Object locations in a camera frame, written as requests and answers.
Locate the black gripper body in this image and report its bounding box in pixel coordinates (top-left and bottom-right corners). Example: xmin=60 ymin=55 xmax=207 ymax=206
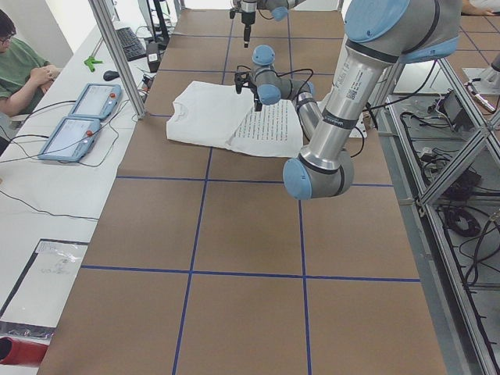
xmin=240 ymin=0 xmax=256 ymax=41
xmin=249 ymin=84 xmax=262 ymax=104

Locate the white long-sleeve printed shirt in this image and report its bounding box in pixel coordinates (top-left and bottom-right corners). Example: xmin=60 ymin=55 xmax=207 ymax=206
xmin=166 ymin=81 xmax=303 ymax=158

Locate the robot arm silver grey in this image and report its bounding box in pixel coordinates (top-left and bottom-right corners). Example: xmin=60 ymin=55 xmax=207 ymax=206
xmin=248 ymin=1 xmax=463 ymax=200
xmin=230 ymin=0 xmax=304 ymax=48

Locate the black power adapter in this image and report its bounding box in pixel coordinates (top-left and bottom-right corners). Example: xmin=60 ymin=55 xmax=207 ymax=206
xmin=146 ymin=41 xmax=161 ymax=73

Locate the black keyboard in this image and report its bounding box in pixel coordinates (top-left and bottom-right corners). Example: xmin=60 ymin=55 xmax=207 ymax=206
xmin=115 ymin=27 xmax=146 ymax=62

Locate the black computer mouse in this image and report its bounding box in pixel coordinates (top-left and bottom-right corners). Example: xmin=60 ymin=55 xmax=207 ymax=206
xmin=102 ymin=70 xmax=120 ymax=81

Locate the green plastic tool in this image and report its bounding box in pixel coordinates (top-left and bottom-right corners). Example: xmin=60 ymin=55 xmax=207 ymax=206
xmin=84 ymin=55 xmax=102 ymax=73

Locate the upper blue teach pendant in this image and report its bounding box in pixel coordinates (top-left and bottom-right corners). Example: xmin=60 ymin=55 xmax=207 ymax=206
xmin=69 ymin=83 xmax=122 ymax=120

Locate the blue teach pendant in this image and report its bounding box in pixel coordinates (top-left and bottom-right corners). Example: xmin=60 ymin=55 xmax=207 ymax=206
xmin=69 ymin=83 xmax=122 ymax=120
xmin=37 ymin=116 xmax=101 ymax=163

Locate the lower blue teach pendant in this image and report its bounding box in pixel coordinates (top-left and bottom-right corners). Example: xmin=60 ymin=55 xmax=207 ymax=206
xmin=37 ymin=116 xmax=101 ymax=163

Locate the person in green shirt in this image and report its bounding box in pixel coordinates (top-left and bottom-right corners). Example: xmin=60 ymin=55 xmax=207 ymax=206
xmin=1 ymin=12 xmax=62 ymax=117

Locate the paper sheet in sleeve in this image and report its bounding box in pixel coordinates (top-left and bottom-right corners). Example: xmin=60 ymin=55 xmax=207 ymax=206
xmin=1 ymin=238 xmax=88 ymax=340

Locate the red cylinder object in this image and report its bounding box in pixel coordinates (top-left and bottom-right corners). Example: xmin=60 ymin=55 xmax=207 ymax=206
xmin=1 ymin=337 xmax=48 ymax=367

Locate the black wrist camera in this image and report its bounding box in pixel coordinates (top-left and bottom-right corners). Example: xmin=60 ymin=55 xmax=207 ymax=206
xmin=234 ymin=66 xmax=251 ymax=95

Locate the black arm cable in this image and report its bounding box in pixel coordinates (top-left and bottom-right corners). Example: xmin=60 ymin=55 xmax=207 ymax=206
xmin=273 ymin=68 xmax=315 ymax=95

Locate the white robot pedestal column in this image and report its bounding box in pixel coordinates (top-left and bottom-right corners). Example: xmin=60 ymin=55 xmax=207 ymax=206
xmin=342 ymin=89 xmax=367 ymax=138

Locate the aluminium frame post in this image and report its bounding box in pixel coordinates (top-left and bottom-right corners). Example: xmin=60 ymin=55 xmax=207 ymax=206
xmin=88 ymin=0 xmax=145 ymax=120

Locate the aluminium side frame rack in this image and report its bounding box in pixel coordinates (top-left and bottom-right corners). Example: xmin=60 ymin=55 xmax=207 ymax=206
xmin=380 ymin=59 xmax=499 ymax=374

